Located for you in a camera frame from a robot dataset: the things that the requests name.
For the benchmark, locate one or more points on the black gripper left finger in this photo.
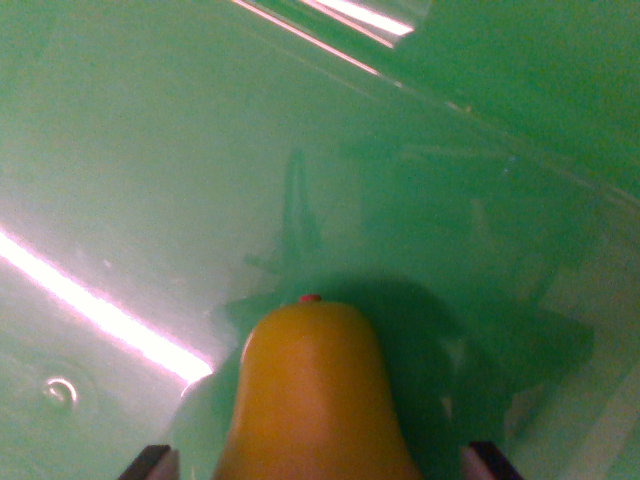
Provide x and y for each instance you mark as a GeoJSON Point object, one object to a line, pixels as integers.
{"type": "Point", "coordinates": [152, 464]}

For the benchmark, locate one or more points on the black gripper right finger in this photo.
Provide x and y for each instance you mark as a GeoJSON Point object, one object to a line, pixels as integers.
{"type": "Point", "coordinates": [487, 462]}

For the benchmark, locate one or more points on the yellow-green toy pear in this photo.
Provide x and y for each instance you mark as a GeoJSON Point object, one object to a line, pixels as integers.
{"type": "Point", "coordinates": [315, 400]}

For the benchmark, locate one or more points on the green plastic bin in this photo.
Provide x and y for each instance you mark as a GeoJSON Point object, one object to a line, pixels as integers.
{"type": "Point", "coordinates": [200, 175]}

